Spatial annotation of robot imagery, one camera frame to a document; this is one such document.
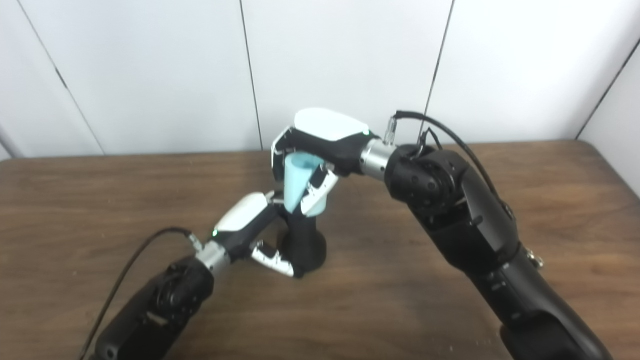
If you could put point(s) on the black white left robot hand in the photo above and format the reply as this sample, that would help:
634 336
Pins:
245 215

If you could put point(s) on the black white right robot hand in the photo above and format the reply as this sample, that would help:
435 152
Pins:
330 137

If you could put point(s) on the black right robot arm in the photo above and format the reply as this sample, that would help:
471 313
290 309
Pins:
470 230

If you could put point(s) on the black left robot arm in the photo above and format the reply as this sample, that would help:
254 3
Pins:
160 310

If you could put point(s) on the light blue cylinder cup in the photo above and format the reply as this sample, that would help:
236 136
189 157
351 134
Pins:
297 182

